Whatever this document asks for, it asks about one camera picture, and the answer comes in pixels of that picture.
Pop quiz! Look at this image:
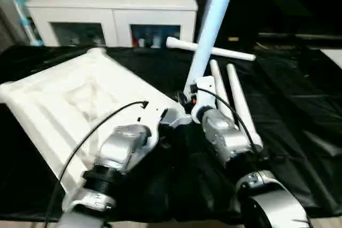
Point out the white flat side panel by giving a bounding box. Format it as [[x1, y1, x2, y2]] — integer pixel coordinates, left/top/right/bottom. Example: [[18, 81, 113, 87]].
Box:
[[321, 48, 342, 69]]

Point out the white blue mop handle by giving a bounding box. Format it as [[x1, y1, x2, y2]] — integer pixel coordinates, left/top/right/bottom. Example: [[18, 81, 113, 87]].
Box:
[[8, 0, 42, 46]]

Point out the white plastic table top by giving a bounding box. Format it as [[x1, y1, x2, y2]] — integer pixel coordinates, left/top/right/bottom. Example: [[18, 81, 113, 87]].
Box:
[[0, 48, 193, 195]]

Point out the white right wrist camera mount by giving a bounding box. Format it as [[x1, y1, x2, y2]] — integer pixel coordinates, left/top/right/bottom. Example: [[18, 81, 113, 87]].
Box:
[[190, 76, 217, 125]]

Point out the white glass-door cabinet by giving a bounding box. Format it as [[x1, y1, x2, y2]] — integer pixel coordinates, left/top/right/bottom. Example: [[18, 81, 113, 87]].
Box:
[[27, 0, 198, 48]]

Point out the grey curtain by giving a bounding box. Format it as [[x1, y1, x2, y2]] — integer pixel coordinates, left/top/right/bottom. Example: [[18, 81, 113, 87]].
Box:
[[0, 0, 19, 52]]

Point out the dark black cabinet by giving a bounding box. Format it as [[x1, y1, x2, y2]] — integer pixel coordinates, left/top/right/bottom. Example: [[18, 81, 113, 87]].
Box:
[[193, 0, 342, 50]]

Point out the white plastic table leg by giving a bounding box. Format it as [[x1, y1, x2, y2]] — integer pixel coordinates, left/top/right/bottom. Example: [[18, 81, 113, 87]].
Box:
[[183, 0, 240, 100], [209, 60, 236, 123], [226, 64, 264, 150], [166, 36, 257, 62]]

